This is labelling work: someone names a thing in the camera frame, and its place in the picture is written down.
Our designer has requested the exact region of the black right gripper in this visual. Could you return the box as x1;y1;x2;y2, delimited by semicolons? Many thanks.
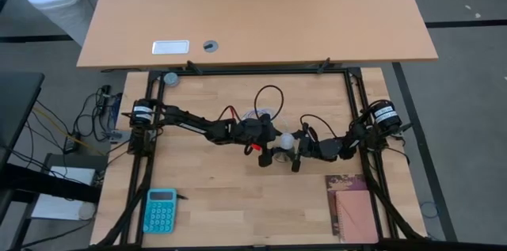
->
288;123;320;173

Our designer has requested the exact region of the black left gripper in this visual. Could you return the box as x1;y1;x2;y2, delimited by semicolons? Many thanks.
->
236;114;285;169

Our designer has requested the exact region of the white lightbulb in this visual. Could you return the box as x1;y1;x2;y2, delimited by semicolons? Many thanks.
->
279;132;296;151

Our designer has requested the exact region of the purple patterned book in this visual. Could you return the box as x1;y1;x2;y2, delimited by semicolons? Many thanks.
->
325;174;369;237

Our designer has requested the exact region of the black clamp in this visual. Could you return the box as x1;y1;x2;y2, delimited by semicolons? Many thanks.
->
185;59;204;76
316;57;332;74

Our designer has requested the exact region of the pink spiral notebook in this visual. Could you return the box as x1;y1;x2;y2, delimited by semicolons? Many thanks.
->
335;190;380;244

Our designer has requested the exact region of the teal calculator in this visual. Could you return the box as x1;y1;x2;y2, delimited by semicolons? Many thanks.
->
142;188;178;234

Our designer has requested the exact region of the beige wooden desk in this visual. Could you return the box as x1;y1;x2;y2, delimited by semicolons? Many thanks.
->
76;0;440;70

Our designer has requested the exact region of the white rectangular tray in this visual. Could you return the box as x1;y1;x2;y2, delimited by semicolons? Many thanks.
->
151;40;191;55

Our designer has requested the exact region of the grey power strip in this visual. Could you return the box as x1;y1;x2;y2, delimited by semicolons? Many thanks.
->
103;130;130;144

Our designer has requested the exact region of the black power adapter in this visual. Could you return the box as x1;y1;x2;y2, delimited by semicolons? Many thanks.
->
63;135;79;155

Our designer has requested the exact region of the white box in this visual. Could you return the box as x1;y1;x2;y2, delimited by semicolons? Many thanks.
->
30;165;98;222

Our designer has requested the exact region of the black metal beam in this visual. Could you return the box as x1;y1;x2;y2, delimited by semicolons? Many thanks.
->
0;162;102;204

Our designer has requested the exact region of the black side table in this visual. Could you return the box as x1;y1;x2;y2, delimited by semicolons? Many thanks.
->
0;71;45;167

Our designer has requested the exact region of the white lamp cord with switch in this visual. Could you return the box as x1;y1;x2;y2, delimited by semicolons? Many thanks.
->
240;107;281;124

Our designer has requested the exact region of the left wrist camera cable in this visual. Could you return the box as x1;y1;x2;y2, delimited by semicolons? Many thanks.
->
253;84;285;121

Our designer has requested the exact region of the yellow cable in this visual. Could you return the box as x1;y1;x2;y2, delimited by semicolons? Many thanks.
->
32;106;105;156

